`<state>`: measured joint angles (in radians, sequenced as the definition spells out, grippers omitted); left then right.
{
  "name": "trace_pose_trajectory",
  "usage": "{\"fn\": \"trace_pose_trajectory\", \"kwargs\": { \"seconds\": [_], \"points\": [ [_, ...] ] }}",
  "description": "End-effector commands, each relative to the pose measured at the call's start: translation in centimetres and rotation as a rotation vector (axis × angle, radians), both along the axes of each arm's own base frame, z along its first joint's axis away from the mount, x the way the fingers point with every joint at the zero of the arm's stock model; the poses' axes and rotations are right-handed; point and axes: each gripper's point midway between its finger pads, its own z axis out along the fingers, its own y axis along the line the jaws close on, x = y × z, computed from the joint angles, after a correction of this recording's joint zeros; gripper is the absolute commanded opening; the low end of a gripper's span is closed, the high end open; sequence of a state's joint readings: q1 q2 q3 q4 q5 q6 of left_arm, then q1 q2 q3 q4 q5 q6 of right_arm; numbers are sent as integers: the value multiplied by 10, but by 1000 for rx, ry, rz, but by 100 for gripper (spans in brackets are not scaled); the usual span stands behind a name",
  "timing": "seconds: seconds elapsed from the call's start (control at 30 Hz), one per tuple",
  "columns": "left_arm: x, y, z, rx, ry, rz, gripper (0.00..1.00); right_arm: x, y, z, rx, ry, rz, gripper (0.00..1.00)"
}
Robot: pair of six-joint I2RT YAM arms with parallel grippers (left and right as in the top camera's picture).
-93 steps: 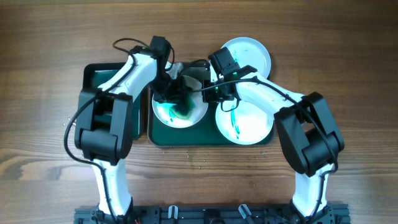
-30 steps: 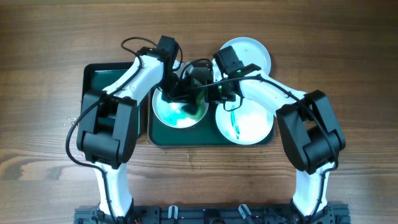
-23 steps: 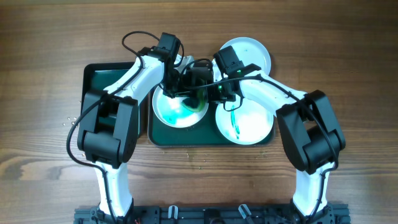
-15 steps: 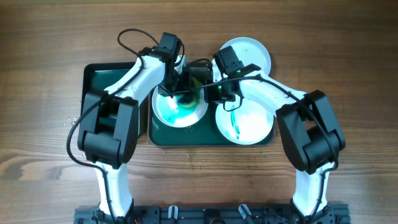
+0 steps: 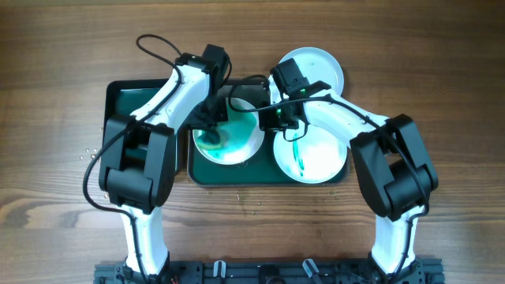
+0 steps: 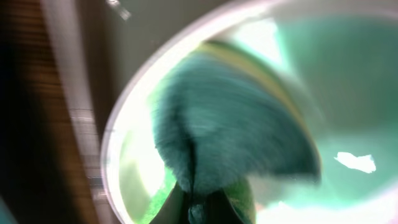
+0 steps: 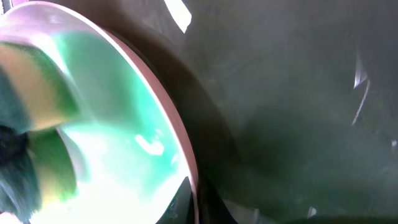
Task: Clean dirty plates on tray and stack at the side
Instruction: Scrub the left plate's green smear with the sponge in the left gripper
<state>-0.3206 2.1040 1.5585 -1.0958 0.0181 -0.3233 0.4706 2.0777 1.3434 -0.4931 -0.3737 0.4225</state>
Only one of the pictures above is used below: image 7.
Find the white plate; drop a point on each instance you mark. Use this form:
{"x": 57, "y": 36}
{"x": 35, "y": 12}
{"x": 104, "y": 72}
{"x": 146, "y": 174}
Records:
{"x": 129, "y": 148}

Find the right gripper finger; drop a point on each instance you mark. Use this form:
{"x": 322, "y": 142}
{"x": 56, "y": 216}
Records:
{"x": 181, "y": 207}

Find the dark green serving tray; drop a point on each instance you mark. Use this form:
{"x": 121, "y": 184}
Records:
{"x": 291, "y": 106}

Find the green yellow scrub sponge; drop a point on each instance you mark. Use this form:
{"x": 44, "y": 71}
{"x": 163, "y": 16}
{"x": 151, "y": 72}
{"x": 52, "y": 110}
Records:
{"x": 36, "y": 168}

